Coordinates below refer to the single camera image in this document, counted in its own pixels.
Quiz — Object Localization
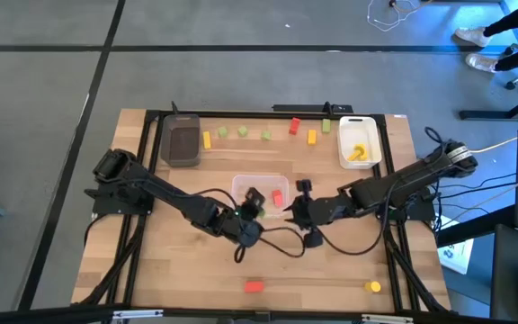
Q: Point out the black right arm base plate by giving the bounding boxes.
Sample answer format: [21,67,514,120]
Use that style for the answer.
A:
[372,184,436,222]

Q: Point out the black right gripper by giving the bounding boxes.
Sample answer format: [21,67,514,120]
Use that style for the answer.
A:
[283,195,350,249]

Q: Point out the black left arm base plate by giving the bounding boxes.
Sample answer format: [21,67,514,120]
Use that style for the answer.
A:
[83,186,156,217]

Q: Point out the dark desk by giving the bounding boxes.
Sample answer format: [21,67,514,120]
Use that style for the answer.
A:
[489,223,518,323]

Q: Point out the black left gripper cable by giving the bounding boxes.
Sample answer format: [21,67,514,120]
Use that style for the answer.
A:
[233,224,308,265]

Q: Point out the black aluminium table frame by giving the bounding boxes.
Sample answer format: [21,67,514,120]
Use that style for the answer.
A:
[72,109,453,324]

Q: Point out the yellow cable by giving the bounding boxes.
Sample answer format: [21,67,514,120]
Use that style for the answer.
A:
[469,137,518,154]

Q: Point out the yellow arch block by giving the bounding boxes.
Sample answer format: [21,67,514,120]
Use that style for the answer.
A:
[347,143,370,163]

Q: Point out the silver frame bracket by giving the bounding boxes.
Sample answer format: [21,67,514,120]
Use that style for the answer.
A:
[112,308,165,320]
[361,313,415,324]

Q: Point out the person's white shoe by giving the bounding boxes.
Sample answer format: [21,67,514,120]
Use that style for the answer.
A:
[464,52,499,74]
[454,26,493,49]

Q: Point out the smoky grey plastic bin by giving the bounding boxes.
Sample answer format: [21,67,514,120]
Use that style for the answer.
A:
[159,113,202,168]

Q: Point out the white printed paper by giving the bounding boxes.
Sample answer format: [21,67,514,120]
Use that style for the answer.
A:
[436,214,475,275]

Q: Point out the black bar with clamp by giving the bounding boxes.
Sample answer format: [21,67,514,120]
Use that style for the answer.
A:
[272,103,354,114]

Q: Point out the white floor cable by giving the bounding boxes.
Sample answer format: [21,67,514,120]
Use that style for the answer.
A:
[366,0,422,32]

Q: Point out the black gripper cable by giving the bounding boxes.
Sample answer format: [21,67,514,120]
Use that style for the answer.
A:
[317,179,393,257]
[233,224,308,265]

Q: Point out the clear plastic bin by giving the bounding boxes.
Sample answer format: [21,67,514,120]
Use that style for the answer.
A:
[230,174,290,220]

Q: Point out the white plastic bin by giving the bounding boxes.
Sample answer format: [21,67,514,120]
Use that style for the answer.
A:
[338,115,382,170]

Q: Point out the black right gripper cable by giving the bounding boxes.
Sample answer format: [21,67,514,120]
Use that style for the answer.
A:
[317,179,393,257]

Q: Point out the black desk foot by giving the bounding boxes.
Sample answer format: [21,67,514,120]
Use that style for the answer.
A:
[436,204,518,248]
[459,87,518,121]

